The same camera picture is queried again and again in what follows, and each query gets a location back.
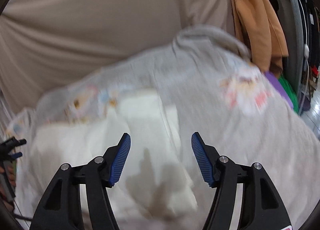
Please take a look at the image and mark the orange hanging cloth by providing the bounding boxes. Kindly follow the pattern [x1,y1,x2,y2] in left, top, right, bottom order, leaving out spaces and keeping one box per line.
[231,0,289,77]

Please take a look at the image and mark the purple cloth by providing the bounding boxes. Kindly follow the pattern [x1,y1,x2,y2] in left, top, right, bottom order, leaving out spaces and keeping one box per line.
[264,71,293,109]

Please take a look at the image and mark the grey floral blanket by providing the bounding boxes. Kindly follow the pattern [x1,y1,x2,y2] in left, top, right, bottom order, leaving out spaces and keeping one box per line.
[9,26,319,229]

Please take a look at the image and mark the beige curtain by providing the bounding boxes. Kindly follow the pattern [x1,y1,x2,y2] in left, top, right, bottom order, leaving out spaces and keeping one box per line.
[1,0,234,113]

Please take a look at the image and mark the cream quilted jacket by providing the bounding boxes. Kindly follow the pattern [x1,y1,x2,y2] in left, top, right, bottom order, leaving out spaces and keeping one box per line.
[29,89,197,221]

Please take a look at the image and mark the person left hand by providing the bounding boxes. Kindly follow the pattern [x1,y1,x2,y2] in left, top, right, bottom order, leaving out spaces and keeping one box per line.
[1,165,16,187]

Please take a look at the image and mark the green cloth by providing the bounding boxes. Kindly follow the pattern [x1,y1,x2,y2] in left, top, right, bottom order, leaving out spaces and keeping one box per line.
[278,75,299,114]

